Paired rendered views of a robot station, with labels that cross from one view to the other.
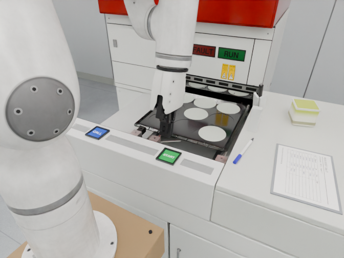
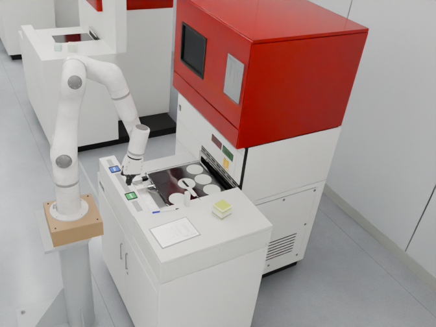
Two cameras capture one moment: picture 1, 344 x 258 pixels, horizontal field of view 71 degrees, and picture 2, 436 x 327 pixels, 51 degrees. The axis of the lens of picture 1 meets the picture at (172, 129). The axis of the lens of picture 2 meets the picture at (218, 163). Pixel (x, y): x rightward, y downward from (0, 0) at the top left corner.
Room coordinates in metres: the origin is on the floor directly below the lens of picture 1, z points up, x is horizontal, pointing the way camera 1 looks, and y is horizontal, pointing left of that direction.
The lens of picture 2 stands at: (-0.87, -1.29, 2.50)
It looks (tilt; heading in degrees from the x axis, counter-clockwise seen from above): 34 degrees down; 30
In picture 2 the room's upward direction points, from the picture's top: 7 degrees clockwise
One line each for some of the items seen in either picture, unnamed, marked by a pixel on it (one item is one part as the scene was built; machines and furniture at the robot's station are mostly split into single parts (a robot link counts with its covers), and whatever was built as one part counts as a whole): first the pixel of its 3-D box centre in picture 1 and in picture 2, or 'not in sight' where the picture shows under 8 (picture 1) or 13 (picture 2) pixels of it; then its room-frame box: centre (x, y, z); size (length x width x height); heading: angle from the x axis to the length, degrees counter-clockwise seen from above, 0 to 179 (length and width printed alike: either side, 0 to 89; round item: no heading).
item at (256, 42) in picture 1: (177, 63); (206, 142); (1.16, -0.03, 1.02); 0.82 x 0.03 x 0.40; 63
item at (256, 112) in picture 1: (257, 110); (190, 194); (0.67, -0.27, 1.03); 0.06 x 0.04 x 0.13; 153
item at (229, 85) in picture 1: (210, 81); (218, 165); (1.07, -0.18, 0.96); 0.44 x 0.01 x 0.02; 63
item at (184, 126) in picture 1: (195, 113); (186, 183); (0.87, -0.10, 0.90); 0.34 x 0.34 x 0.01; 63
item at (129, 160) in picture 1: (133, 162); (122, 193); (0.58, 0.12, 0.89); 0.55 x 0.09 x 0.14; 63
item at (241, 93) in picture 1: (209, 94); (217, 174); (1.07, -0.18, 0.89); 0.44 x 0.02 x 0.10; 63
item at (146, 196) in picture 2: not in sight; (145, 200); (0.63, 0.00, 0.87); 0.36 x 0.08 x 0.03; 63
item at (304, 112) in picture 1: (303, 112); (222, 209); (0.71, -0.44, 1.00); 0.07 x 0.07 x 0.07; 78
